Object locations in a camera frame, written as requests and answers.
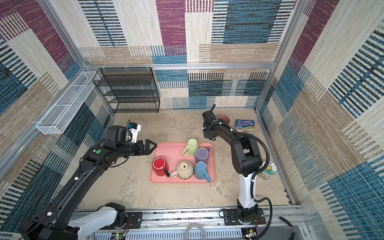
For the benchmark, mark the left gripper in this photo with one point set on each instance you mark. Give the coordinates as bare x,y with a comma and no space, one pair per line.
147,150

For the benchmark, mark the pink ghost pattern mug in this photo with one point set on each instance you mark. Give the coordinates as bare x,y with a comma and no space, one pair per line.
224,118

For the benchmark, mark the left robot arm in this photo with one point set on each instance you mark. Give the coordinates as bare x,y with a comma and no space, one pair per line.
54,221

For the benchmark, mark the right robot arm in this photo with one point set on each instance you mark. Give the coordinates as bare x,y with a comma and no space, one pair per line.
250,156

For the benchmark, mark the red mug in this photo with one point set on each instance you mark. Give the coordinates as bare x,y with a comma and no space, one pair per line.
160,167

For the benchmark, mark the light green mug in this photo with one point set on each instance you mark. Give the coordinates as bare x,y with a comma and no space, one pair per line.
191,148

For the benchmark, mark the purple mug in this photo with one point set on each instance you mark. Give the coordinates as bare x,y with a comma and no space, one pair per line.
202,155

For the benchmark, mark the blue mug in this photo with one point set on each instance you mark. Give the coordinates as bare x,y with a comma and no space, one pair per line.
201,172

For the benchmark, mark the blue treehouse book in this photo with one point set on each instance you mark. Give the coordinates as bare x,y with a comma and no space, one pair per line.
245,126

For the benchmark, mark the cream ceramic teapot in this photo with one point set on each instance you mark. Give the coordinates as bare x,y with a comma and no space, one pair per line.
184,170

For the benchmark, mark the small round tin can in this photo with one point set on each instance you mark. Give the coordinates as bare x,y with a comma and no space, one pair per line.
269,171

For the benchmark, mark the black wire mesh shelf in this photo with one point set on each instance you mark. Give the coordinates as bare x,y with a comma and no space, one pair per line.
128,90

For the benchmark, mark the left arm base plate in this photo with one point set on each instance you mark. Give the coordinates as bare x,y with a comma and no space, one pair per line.
134,221

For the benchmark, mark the white wire mesh basket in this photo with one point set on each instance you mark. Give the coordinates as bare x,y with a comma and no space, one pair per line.
60,115

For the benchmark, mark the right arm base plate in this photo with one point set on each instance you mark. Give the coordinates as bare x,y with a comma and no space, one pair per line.
231,218

